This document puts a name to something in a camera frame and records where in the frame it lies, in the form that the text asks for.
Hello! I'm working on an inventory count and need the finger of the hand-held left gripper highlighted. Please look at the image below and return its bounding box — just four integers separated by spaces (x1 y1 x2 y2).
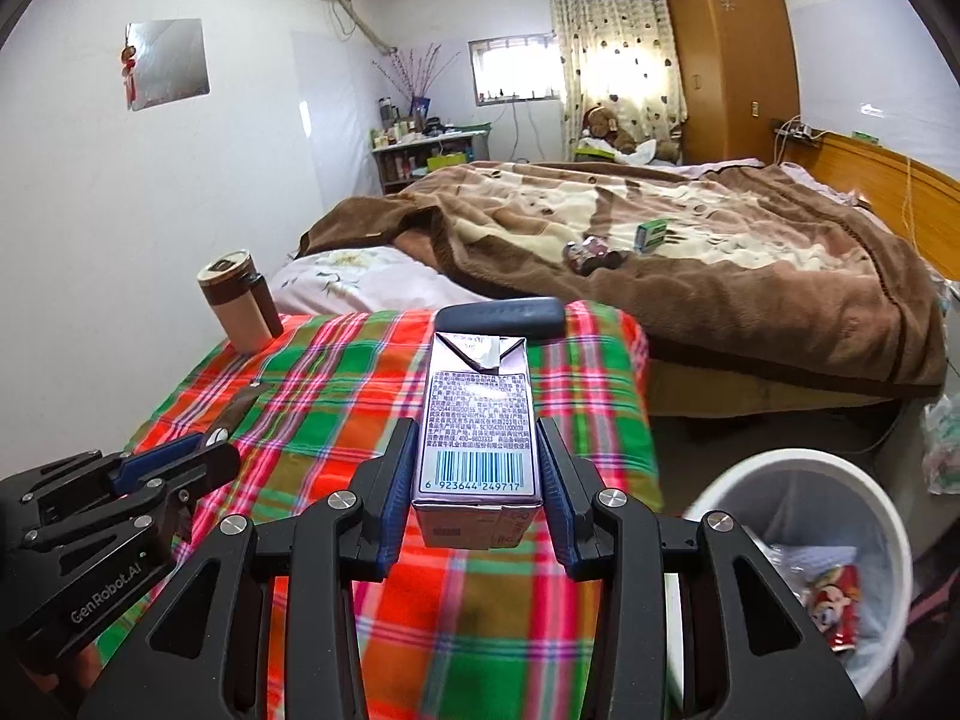
22 441 241 552
0 431 207 520

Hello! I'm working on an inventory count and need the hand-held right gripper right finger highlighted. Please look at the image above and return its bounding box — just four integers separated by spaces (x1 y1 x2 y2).
534 418 867 720

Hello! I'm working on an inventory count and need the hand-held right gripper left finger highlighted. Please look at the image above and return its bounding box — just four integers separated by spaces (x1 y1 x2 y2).
79 418 421 720

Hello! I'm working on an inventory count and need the dark brown strip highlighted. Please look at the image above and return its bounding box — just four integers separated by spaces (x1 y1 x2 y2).
204 382 275 447

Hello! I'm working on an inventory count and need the purple milk carton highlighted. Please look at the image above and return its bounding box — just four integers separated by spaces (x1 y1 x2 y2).
411 330 545 550

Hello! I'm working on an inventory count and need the red cartoon drink can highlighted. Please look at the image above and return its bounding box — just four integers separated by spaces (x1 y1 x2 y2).
806 565 863 652

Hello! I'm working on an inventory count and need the white round bin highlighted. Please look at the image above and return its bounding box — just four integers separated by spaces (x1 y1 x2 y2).
679 450 912 713

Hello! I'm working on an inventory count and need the person's left hand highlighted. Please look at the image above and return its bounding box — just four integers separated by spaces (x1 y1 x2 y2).
60 645 102 700

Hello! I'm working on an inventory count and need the red green plaid cloth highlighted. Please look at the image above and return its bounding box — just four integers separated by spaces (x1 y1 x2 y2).
124 300 665 720

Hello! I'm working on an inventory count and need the brown thermos tumbler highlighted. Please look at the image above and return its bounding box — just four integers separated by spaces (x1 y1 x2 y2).
197 249 284 353

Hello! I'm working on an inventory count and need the dark blue glasses case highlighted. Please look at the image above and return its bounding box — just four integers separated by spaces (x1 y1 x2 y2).
437 298 565 342

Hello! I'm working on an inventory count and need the white floral bed sheet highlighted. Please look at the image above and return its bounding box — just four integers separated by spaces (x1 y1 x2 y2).
268 246 470 314

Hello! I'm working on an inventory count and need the small pink patterned bottle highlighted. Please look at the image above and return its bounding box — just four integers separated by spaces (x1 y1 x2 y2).
564 236 610 275

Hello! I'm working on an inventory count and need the brown patterned blanket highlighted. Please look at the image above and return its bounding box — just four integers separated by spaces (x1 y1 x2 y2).
300 160 947 398

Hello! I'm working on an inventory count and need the side table with bottles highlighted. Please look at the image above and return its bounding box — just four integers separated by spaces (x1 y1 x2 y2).
371 127 492 194

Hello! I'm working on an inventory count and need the brown teddy bear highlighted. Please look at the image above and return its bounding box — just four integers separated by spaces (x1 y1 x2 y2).
581 103 638 156

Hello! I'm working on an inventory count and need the printed plastic bag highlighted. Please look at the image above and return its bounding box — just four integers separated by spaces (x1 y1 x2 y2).
922 397 960 496

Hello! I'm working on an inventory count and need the red hanging charm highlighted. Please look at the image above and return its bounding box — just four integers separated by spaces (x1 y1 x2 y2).
120 26 142 106

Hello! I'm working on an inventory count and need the vase with dry branches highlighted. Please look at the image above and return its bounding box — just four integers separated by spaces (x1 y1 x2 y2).
375 43 460 130

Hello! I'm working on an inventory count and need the small barred window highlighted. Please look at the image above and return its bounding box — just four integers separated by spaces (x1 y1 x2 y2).
469 34 562 106

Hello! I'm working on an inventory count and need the white power strip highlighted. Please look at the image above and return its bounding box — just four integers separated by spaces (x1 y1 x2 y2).
772 116 822 147

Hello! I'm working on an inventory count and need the wooden headboard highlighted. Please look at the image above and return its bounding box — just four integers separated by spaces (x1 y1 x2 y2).
780 131 960 278

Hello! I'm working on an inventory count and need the heart patterned curtain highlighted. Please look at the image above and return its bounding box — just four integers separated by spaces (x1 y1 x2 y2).
544 0 687 162

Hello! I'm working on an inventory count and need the wrapped air conditioner pipe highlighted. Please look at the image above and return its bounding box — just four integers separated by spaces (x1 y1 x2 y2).
322 0 398 57

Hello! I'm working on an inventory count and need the wooden wardrobe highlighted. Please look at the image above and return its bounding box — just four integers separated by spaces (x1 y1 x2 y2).
660 0 803 164

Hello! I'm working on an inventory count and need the silver wall mirror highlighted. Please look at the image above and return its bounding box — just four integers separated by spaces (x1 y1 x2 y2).
126 17 209 112

